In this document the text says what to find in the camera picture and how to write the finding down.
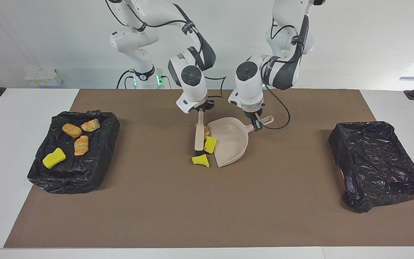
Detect beige brush black bristles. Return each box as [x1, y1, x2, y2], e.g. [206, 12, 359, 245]
[194, 109, 210, 157]

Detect beige plastic dustpan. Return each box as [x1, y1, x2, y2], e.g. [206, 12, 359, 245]
[207, 115, 275, 168]

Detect yellow sponge piece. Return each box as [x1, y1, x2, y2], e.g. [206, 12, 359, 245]
[204, 136, 217, 154]
[192, 155, 210, 168]
[42, 148, 66, 169]

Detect black bag lined bin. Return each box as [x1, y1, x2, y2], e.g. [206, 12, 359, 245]
[27, 110, 120, 195]
[328, 121, 414, 213]

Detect white cardboard box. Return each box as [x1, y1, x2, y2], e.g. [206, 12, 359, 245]
[24, 68, 64, 87]

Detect brown bread roll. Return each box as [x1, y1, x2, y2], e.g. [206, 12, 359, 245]
[62, 123, 83, 138]

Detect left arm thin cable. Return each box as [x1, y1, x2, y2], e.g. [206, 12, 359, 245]
[264, 14, 310, 131]

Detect brown table mat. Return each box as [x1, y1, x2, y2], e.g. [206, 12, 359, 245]
[4, 89, 414, 249]

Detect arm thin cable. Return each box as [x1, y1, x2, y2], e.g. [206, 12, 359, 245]
[106, 0, 227, 100]
[264, 14, 310, 131]

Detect orange striped croissant piece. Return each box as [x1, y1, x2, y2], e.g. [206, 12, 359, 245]
[195, 123, 211, 137]

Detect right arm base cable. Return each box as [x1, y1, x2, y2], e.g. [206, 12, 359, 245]
[116, 69, 135, 89]

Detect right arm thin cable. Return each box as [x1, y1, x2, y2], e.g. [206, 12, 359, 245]
[106, 0, 227, 100]

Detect flaky pastry piece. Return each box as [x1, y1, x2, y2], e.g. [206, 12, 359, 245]
[74, 135, 89, 156]
[81, 119, 100, 132]

